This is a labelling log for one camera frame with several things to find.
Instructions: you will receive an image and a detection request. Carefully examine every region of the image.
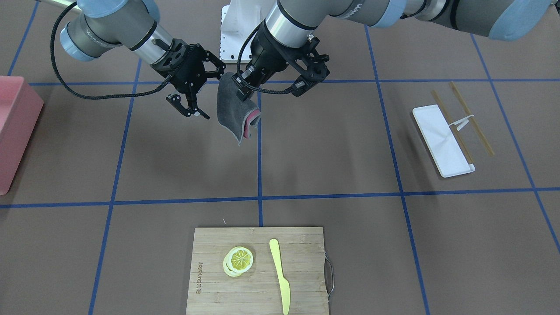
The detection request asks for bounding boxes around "wooden rack rod inner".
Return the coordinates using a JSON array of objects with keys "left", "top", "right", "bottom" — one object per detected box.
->
[{"left": 431, "top": 90, "right": 474, "bottom": 164}]

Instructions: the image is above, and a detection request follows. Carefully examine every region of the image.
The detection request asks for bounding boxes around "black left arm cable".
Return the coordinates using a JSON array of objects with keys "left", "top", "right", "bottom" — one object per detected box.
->
[{"left": 236, "top": 22, "right": 302, "bottom": 95}]

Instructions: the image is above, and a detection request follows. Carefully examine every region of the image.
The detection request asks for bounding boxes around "wooden rack rod outer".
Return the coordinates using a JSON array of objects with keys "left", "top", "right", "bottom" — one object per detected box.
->
[{"left": 449, "top": 81, "right": 495, "bottom": 156}]

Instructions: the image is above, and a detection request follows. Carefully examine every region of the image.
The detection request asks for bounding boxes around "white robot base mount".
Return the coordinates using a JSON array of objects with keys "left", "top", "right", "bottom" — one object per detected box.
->
[{"left": 220, "top": 0, "right": 275, "bottom": 63}]

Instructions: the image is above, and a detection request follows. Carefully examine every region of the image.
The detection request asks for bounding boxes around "yellow plastic knife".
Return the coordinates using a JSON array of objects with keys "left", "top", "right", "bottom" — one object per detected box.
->
[{"left": 269, "top": 238, "right": 291, "bottom": 315}]

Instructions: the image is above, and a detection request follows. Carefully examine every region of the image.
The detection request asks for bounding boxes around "grey pink cleaning cloth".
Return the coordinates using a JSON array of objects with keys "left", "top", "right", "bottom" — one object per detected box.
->
[{"left": 217, "top": 72, "right": 261, "bottom": 145}]

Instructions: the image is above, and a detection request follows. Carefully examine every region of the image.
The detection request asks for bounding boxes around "pink plastic bin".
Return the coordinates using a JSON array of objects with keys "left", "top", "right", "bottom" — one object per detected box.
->
[{"left": 0, "top": 76, "right": 44, "bottom": 195}]

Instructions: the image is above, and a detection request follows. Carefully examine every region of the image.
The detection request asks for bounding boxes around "bamboo cutting board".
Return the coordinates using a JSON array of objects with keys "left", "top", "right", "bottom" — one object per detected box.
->
[{"left": 186, "top": 227, "right": 329, "bottom": 315}]

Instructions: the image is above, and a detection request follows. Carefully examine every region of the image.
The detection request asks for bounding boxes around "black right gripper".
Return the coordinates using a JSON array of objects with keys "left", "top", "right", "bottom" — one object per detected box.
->
[{"left": 151, "top": 38, "right": 226, "bottom": 119}]

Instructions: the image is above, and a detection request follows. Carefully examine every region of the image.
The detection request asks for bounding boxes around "white towel rack tray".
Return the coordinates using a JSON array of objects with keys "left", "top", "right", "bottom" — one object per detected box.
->
[{"left": 412, "top": 104, "right": 476, "bottom": 178}]

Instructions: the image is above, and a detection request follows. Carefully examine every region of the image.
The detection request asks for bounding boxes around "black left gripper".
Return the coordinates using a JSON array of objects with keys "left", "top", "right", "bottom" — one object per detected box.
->
[{"left": 232, "top": 22, "right": 330, "bottom": 102}]

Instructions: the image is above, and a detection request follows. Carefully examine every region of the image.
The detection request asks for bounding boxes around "wooden rack rod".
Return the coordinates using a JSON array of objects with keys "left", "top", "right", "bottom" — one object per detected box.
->
[
  {"left": 449, "top": 81, "right": 495, "bottom": 156},
  {"left": 431, "top": 90, "right": 474, "bottom": 164}
]

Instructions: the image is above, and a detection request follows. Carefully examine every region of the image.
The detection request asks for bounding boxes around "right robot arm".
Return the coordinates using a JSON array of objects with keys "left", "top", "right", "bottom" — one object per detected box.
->
[{"left": 49, "top": 0, "right": 226, "bottom": 119}]

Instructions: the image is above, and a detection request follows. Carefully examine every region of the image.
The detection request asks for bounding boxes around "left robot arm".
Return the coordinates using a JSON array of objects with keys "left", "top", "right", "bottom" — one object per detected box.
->
[{"left": 218, "top": 0, "right": 550, "bottom": 101}]

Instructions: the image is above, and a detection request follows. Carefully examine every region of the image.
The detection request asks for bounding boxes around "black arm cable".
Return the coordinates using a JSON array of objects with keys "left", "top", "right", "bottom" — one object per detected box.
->
[
  {"left": 236, "top": 22, "right": 302, "bottom": 95},
  {"left": 50, "top": 2, "right": 186, "bottom": 100}
]

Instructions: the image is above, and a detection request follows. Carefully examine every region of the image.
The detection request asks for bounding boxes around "yellow lemon slice toy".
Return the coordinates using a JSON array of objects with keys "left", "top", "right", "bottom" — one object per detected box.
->
[{"left": 223, "top": 246, "right": 254, "bottom": 277}]

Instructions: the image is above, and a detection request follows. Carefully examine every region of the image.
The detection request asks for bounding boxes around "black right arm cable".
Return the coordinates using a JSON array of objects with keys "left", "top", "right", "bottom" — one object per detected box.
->
[{"left": 50, "top": 2, "right": 186, "bottom": 100}]

